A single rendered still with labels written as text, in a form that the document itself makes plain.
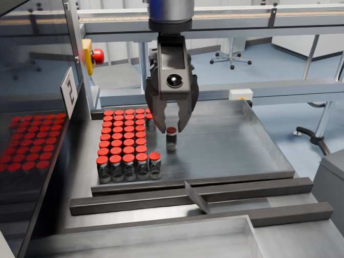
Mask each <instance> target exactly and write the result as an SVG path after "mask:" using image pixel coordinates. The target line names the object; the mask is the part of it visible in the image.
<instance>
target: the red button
mask: <svg viewBox="0 0 344 258"><path fill-rule="evenodd" d="M93 59H94V60H95V64H96V65H102V64H103V63H104V52H103V50H102V49H94V55H93Z"/></svg>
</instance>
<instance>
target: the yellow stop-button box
mask: <svg viewBox="0 0 344 258"><path fill-rule="evenodd" d="M82 43H83V48H84V54H85V59H86V63H87V69H88V75H89V76H91V75H93V71H94V67H95V60H94V59H93V55H94V52H93V47H92V41H91V40H90V39H82Z"/></svg>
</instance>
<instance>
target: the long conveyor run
mask: <svg viewBox="0 0 344 258"><path fill-rule="evenodd" d="M265 1H266V0H262V2H263V3H261V5H260V6H230V7H195V8H194V16H193V17H192V29H190V30H188V31H185V32H180V34H181V35H183V36H185V39H208V38H236V37H264V36H291V35H320V34H344V4H312V5H277V3H273V5H271V6H266V3H264V2H265ZM75 3H76V9H77V14H78V16H79V18H80V19H79V23H80V24H84V28H85V34H86V38H87V39H90V40H91V41H92V43H97V42H125V41H152V40H157V36H158V32H155V31H152V30H150V29H149V27H148V19H149V17H148V16H147V9H106V10H80V9H79V7H77V6H78V2H75Z"/></svg>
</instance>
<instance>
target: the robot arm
mask: <svg viewBox="0 0 344 258"><path fill-rule="evenodd" d="M142 2H143V3H144V4H147V16H148V17H149V19H148V27H149V29H150V30H152V31H155V32H158V36H157V48H149V61H150V68H149V71H150V77H148V76H147V77H146V85H145V100H146V103H147V105H148V108H149V110H150V113H151V115H152V117H153V120H154V122H155V124H156V126H157V128H158V129H159V130H160V132H161V133H163V134H165V131H166V124H165V123H164V121H165V113H164V110H165V108H166V107H167V101H169V100H176V101H177V105H178V107H179V112H178V115H179V121H178V133H180V132H182V131H183V129H184V128H185V127H186V125H187V123H188V121H189V119H190V117H191V115H192V112H193V111H194V108H195V106H196V103H197V100H198V97H199V86H198V83H197V79H198V77H197V75H196V74H192V71H193V70H194V69H195V68H194V66H193V65H192V64H191V56H190V54H189V52H188V50H187V48H186V42H185V36H183V35H181V34H180V32H185V31H188V30H190V29H192V17H193V16H194V8H195V0H142Z"/></svg>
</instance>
